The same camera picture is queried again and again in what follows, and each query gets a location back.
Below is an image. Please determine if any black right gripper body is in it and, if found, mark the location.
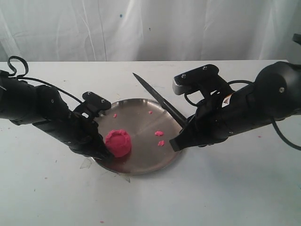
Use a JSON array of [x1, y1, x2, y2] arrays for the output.
[[185, 90, 256, 147]]

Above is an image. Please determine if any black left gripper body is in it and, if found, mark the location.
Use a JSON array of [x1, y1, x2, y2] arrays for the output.
[[33, 113, 99, 155]]

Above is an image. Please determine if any black knife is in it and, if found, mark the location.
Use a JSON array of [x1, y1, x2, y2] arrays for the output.
[[133, 73, 187, 128]]

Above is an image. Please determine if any pink clay piece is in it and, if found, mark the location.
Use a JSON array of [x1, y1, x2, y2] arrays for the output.
[[105, 129, 132, 158]]

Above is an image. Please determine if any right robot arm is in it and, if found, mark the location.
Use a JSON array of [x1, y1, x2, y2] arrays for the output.
[[170, 61, 301, 152]]

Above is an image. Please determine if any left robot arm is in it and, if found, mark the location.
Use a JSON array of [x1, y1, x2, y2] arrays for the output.
[[0, 75, 114, 161]]

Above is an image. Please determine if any pink crumb near knife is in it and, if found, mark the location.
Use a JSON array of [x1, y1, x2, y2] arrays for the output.
[[158, 140, 165, 146]]

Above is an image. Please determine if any round steel plate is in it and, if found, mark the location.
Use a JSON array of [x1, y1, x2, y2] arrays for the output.
[[96, 98, 182, 175]]

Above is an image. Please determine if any white backdrop curtain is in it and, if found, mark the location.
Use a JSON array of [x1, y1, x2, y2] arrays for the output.
[[0, 0, 301, 62]]

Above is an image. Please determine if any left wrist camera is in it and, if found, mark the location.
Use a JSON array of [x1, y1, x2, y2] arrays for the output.
[[73, 91, 111, 119]]

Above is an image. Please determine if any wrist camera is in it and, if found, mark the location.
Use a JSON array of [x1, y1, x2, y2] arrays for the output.
[[172, 64, 234, 99], [73, 91, 111, 119]]

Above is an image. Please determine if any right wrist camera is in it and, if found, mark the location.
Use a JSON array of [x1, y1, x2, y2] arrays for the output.
[[172, 64, 234, 99]]

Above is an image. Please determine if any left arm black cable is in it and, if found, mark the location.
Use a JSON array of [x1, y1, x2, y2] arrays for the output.
[[7, 56, 85, 104]]

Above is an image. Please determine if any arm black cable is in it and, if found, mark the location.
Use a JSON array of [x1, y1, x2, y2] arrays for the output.
[[7, 56, 85, 104], [183, 80, 301, 151]]

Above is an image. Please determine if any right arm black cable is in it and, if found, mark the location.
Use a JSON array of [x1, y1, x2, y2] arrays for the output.
[[183, 80, 301, 151]]

